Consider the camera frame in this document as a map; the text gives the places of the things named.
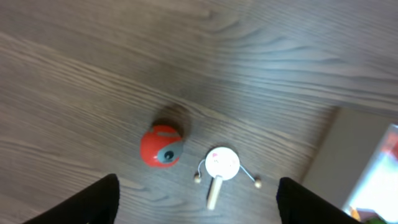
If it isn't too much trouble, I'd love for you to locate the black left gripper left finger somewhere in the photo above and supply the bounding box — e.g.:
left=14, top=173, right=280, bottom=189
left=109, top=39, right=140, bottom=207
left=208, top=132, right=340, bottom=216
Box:
left=25, top=174, right=120, bottom=224

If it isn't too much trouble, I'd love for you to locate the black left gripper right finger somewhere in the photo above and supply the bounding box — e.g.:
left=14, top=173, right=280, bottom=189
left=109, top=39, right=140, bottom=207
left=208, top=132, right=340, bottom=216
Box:
left=276, top=177, right=360, bottom=224

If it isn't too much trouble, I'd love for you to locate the orange dinosaur toy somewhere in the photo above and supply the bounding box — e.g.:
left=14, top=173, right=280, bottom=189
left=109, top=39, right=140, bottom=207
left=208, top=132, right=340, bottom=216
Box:
left=349, top=207, right=361, bottom=222

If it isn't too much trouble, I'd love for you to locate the white box with pink interior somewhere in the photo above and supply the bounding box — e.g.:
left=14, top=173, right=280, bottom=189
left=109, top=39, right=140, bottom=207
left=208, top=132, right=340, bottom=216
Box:
left=302, top=108, right=397, bottom=223

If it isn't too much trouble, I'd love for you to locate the green round disc toy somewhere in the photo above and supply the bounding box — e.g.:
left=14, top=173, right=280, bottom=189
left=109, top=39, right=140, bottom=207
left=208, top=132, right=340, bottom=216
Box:
left=366, top=217, right=388, bottom=224

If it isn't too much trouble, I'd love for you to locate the white wooden rattle drum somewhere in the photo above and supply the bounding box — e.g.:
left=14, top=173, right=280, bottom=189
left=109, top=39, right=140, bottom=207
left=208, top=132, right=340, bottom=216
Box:
left=193, top=146, right=262, bottom=210

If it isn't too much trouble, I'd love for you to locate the red round robot toy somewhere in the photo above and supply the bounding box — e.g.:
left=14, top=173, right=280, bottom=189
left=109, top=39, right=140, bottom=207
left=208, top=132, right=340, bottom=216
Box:
left=140, top=125, right=183, bottom=168

